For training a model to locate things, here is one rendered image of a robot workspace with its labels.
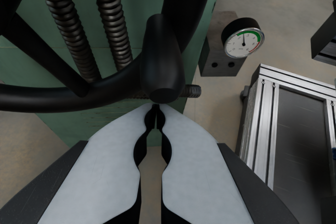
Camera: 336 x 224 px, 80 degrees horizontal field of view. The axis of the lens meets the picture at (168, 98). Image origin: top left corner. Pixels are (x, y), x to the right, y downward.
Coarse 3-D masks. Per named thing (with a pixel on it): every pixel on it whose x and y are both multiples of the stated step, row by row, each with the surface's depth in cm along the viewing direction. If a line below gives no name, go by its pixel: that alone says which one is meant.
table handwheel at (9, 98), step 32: (0, 0) 11; (192, 0) 12; (0, 32) 12; (32, 32) 15; (192, 32) 14; (64, 64) 18; (128, 64) 19; (0, 96) 20; (32, 96) 21; (64, 96) 21; (96, 96) 20; (128, 96) 20
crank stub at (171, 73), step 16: (160, 16) 13; (160, 32) 11; (144, 48) 11; (160, 48) 11; (176, 48) 11; (144, 64) 10; (160, 64) 10; (176, 64) 10; (144, 80) 10; (160, 80) 10; (176, 80) 10; (160, 96) 10; (176, 96) 11
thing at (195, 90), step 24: (48, 0) 18; (96, 0) 19; (120, 0) 20; (72, 24) 20; (120, 24) 21; (72, 48) 23; (120, 48) 23; (96, 72) 27; (144, 96) 32; (192, 96) 38
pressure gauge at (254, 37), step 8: (232, 24) 31; (240, 24) 30; (248, 24) 30; (256, 24) 31; (224, 32) 32; (232, 32) 31; (240, 32) 30; (248, 32) 31; (256, 32) 31; (224, 40) 32; (232, 40) 32; (240, 40) 32; (248, 40) 32; (256, 40) 32; (224, 48) 33; (232, 48) 33; (240, 48) 33; (248, 48) 33; (256, 48) 33; (232, 56) 34; (240, 56) 35
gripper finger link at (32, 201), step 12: (84, 144) 9; (60, 156) 8; (72, 156) 8; (48, 168) 7; (60, 168) 7; (36, 180) 7; (48, 180) 7; (60, 180) 7; (24, 192) 6; (36, 192) 6; (48, 192) 6; (12, 204) 6; (24, 204) 6; (36, 204) 6; (48, 204) 6; (0, 216) 6; (12, 216) 6; (24, 216) 6; (36, 216) 6
